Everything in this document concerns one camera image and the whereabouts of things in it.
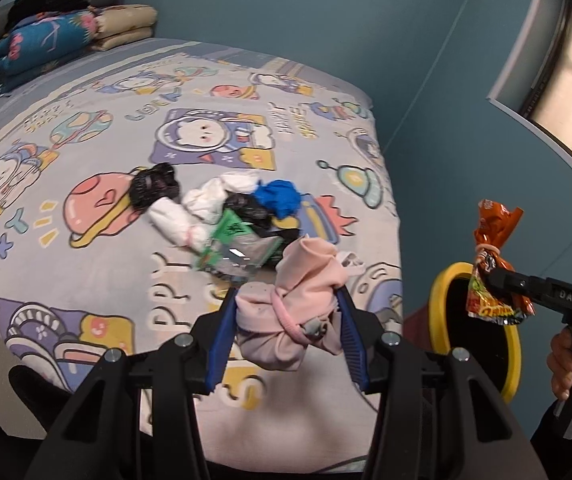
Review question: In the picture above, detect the green and silver snack packet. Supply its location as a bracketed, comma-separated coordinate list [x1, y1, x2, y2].
[193, 209, 287, 281]

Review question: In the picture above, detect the knotted white tissue bundle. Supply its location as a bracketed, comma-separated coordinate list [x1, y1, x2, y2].
[147, 197, 217, 252]

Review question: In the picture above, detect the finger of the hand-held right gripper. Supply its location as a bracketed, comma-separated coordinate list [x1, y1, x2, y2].
[488, 266, 567, 321]

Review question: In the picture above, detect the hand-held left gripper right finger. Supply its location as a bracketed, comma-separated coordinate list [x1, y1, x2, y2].
[337, 286, 549, 480]

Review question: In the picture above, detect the bed with cartoon printed sheet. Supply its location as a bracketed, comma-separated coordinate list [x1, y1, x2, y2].
[0, 37, 407, 473]

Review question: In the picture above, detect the person's right forearm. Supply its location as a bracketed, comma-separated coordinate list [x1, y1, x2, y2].
[530, 400, 572, 480]

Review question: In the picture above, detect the orange snack wrapper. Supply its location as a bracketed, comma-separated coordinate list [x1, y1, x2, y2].
[467, 199, 537, 327]

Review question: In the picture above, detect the large black plastic bag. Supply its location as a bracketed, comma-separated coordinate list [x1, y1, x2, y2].
[222, 191, 301, 261]

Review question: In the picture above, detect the blue floral folded quilt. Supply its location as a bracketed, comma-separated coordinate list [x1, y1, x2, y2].
[0, 7, 101, 93]

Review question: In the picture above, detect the beige folded quilt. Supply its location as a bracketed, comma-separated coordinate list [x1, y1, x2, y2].
[88, 4, 159, 52]

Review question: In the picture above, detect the yellow trash bin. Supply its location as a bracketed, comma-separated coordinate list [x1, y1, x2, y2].
[428, 261, 523, 406]

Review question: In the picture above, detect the pink cloth bundle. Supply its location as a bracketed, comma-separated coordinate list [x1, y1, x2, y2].
[235, 237, 351, 372]

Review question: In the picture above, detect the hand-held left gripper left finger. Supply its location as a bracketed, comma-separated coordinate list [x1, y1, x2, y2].
[23, 289, 241, 480]

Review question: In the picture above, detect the small black plastic bag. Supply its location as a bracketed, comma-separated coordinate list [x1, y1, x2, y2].
[130, 162, 183, 210]

